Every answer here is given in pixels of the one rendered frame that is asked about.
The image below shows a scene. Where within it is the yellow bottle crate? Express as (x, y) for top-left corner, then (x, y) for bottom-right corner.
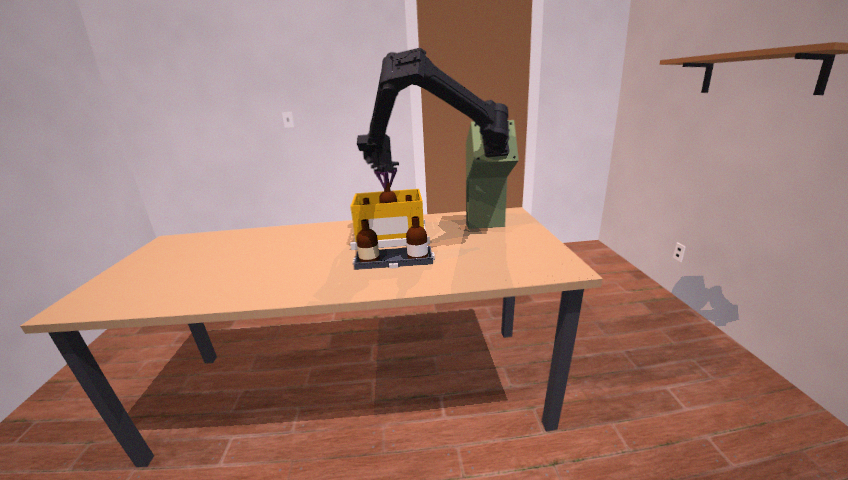
(351, 189), (424, 241)

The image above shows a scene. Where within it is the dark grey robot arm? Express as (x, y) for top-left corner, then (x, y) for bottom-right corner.
(357, 48), (510, 165)

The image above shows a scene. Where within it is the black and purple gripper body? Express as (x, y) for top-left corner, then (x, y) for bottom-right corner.
(371, 149), (399, 172)

